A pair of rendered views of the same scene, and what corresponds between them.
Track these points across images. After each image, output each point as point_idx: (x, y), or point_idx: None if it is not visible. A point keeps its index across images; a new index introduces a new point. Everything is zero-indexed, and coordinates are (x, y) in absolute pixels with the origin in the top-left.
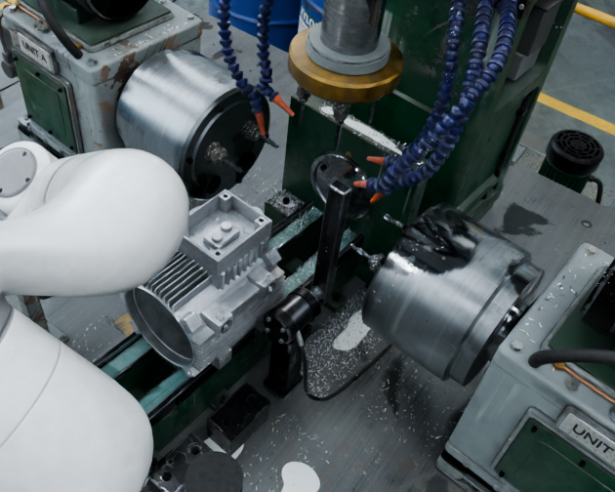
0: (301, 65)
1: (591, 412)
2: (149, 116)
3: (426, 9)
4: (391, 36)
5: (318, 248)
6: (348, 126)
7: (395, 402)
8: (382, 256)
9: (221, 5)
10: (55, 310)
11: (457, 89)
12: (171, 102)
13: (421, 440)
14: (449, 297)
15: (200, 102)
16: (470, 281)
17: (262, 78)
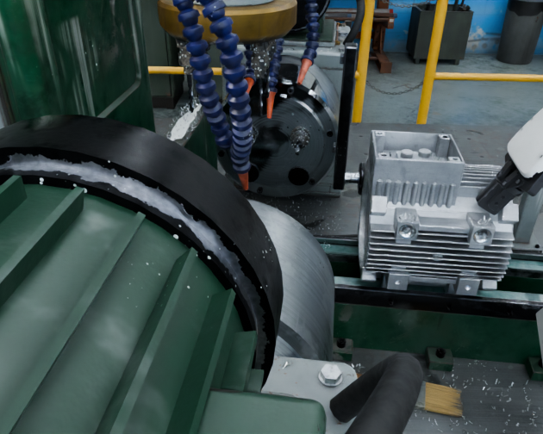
0: (290, 3)
1: None
2: (316, 300)
3: None
4: (86, 47)
5: (349, 128)
6: (184, 135)
7: (315, 221)
8: (297, 131)
9: (238, 37)
10: None
11: (129, 45)
12: (290, 257)
13: (329, 206)
14: (324, 80)
15: (272, 216)
16: (310, 67)
17: (227, 124)
